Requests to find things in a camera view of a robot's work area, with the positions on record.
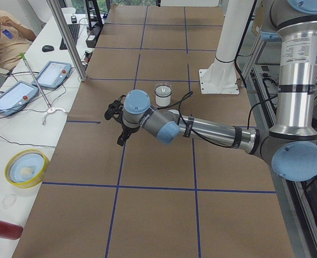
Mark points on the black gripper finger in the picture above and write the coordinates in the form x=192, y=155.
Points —
x=123, y=138

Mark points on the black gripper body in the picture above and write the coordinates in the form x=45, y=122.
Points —
x=126, y=129

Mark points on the clear plastic funnel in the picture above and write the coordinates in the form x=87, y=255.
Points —
x=163, y=90

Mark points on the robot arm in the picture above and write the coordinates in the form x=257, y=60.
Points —
x=289, y=147

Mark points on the white enamel mug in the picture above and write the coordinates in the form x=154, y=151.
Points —
x=162, y=99

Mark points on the grabber stick with claw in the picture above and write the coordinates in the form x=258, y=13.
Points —
x=50, y=108

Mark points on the brown paper table cover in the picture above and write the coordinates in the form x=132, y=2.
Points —
x=164, y=193

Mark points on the blue teach pendant far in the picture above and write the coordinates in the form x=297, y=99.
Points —
x=53, y=74

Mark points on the blue teach pendant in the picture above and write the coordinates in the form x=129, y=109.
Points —
x=16, y=98
x=53, y=74

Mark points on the yellow tape roll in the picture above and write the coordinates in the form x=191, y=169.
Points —
x=26, y=169

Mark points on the blue teach pendant near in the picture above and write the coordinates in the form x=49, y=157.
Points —
x=16, y=98

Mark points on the black computer mouse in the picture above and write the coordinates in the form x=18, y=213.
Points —
x=47, y=48

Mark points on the person in beige shirt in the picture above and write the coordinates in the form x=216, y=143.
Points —
x=15, y=39

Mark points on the red bottle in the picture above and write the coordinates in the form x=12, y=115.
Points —
x=10, y=231

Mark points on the white camera stand base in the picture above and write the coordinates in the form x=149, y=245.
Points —
x=220, y=77

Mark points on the aluminium frame post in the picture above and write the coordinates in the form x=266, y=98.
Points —
x=67, y=37

